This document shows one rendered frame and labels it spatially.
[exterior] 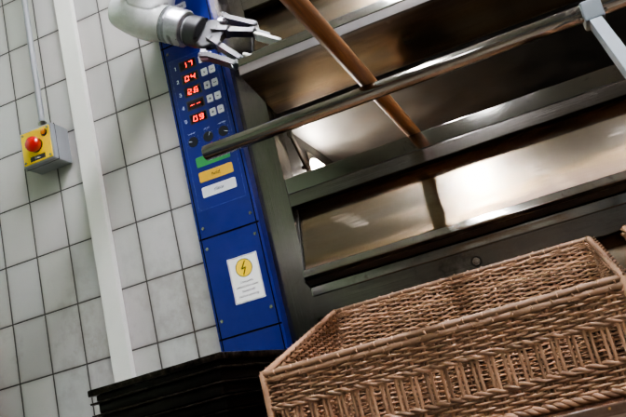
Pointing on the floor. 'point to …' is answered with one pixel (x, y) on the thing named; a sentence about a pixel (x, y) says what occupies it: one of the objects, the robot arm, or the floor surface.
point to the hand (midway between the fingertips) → (265, 49)
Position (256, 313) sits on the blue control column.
